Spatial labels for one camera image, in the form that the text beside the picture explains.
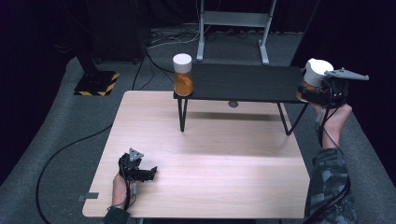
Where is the thick black floor cable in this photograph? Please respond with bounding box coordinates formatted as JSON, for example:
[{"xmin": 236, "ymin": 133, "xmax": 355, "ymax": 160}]
[{"xmin": 35, "ymin": 123, "xmax": 114, "ymax": 224}]

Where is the person's left hand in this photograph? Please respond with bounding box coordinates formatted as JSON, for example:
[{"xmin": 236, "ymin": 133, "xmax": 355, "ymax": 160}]
[{"xmin": 111, "ymin": 172, "xmax": 138, "ymax": 210}]

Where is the orange spice jar round lid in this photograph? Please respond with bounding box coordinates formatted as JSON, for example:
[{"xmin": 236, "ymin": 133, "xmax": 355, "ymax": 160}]
[{"xmin": 172, "ymin": 52, "xmax": 194, "ymax": 97}]

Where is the orange spice jar spouted lid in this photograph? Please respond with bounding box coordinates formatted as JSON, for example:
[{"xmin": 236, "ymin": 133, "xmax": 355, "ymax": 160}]
[{"xmin": 296, "ymin": 58, "xmax": 335, "ymax": 103}]

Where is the white floor cable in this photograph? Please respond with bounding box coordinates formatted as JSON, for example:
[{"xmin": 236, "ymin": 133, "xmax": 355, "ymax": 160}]
[{"xmin": 147, "ymin": 23, "xmax": 213, "ymax": 49}]

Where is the grey metal stand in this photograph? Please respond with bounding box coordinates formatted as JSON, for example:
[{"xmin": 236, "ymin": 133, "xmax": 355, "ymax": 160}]
[{"xmin": 195, "ymin": 0, "xmax": 277, "ymax": 65}]

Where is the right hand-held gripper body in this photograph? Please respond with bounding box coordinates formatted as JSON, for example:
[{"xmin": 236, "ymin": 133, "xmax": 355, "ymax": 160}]
[{"xmin": 320, "ymin": 66, "xmax": 371, "ymax": 109}]

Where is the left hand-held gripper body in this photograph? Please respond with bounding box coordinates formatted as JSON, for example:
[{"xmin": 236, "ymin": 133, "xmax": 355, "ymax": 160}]
[{"xmin": 118, "ymin": 147, "xmax": 145, "ymax": 183}]

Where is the hand-held gripper cable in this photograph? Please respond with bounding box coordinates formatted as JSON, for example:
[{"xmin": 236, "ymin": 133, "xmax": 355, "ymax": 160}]
[
  {"xmin": 303, "ymin": 106, "xmax": 353, "ymax": 224},
  {"xmin": 106, "ymin": 175, "xmax": 138, "ymax": 213}
]

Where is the grey table edge bracket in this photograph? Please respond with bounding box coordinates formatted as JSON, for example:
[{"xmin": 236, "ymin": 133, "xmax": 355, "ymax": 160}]
[{"xmin": 77, "ymin": 191, "xmax": 100, "ymax": 203}]

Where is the black stand with striped base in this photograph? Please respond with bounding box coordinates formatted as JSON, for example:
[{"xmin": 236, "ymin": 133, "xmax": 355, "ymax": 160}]
[{"xmin": 73, "ymin": 36, "xmax": 120, "ymax": 97}]

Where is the person's right hand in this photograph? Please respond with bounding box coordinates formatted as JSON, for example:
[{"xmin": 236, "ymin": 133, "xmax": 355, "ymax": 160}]
[{"xmin": 311, "ymin": 102, "xmax": 354, "ymax": 150}]

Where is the black slanted pole with foot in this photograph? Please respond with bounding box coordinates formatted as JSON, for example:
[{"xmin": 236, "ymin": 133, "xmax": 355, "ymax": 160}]
[{"xmin": 292, "ymin": 0, "xmax": 324, "ymax": 71}]

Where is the black shelf with metal legs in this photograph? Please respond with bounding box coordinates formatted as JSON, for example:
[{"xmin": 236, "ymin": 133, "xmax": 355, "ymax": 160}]
[{"xmin": 173, "ymin": 62, "xmax": 313, "ymax": 136}]

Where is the thin black floor cable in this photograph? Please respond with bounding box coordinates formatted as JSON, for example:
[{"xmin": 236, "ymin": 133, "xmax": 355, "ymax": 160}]
[{"xmin": 132, "ymin": 50, "xmax": 178, "ymax": 91}]

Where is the left hand-held gripper cable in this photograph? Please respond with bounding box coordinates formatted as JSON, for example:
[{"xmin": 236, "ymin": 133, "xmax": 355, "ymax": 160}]
[{"xmin": 106, "ymin": 175, "xmax": 138, "ymax": 213}]

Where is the right hand-held gripper cable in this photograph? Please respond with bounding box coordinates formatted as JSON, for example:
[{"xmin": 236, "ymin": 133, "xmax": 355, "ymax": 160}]
[{"xmin": 303, "ymin": 106, "xmax": 353, "ymax": 224}]

